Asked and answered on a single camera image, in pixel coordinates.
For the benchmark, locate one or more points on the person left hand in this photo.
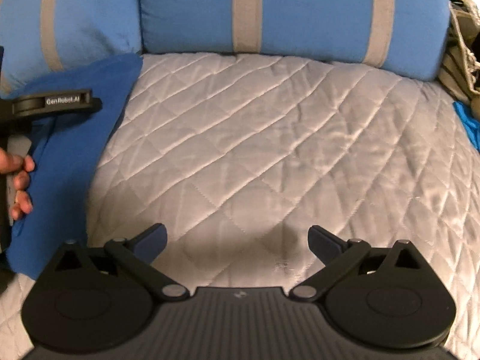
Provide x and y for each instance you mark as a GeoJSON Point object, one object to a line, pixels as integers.
{"type": "Point", "coordinates": [20, 167]}

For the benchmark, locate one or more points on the left blue striped pillow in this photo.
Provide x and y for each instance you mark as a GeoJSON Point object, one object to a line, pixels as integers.
{"type": "Point", "coordinates": [44, 36]}

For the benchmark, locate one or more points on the black bag clutter pile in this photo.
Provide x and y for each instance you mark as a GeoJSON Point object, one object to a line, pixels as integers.
{"type": "Point", "coordinates": [459, 71]}

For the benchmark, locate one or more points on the blue striped pillow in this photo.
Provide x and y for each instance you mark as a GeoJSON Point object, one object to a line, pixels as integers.
{"type": "Point", "coordinates": [44, 36]}
{"type": "Point", "coordinates": [406, 37]}

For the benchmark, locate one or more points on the grey quilted bedspread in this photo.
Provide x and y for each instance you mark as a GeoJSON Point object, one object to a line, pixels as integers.
{"type": "Point", "coordinates": [239, 156]}

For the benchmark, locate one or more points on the right blue striped pillow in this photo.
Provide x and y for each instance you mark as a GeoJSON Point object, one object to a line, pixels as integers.
{"type": "Point", "coordinates": [406, 37]}

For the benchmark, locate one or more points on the blue navy fleece jacket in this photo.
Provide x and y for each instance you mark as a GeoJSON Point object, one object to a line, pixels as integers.
{"type": "Point", "coordinates": [66, 151]}

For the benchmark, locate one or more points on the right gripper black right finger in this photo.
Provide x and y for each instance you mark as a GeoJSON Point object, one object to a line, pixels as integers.
{"type": "Point", "coordinates": [340, 259]}

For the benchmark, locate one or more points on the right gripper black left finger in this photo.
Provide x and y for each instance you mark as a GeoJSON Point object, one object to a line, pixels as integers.
{"type": "Point", "coordinates": [135, 256]}

